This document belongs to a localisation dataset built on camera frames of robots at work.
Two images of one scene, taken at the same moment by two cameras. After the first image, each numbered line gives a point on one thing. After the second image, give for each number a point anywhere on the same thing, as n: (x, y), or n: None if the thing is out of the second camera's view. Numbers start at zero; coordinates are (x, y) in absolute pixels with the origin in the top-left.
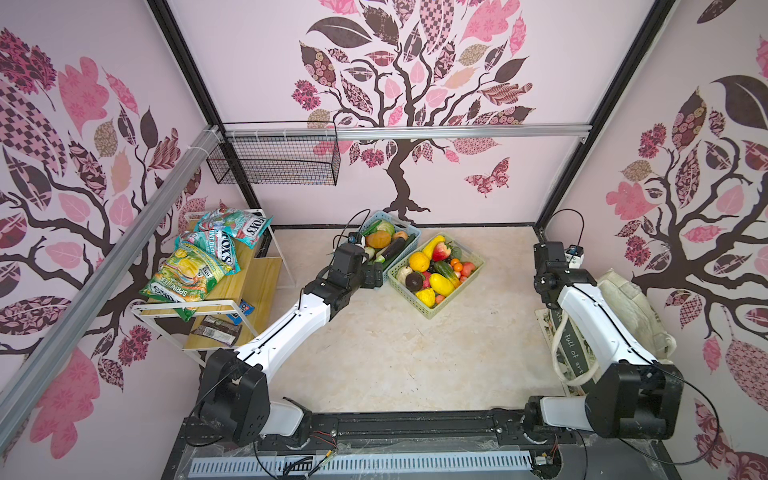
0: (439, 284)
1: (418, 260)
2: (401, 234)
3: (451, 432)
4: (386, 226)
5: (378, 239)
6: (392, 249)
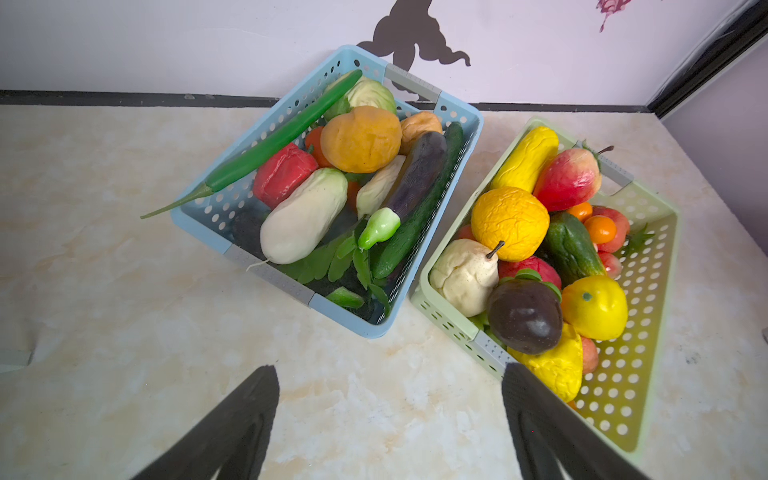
0: (596, 307)
1: (512, 215)
2: (415, 125)
3: None
4: (366, 92)
5: (361, 140)
6: (418, 178)
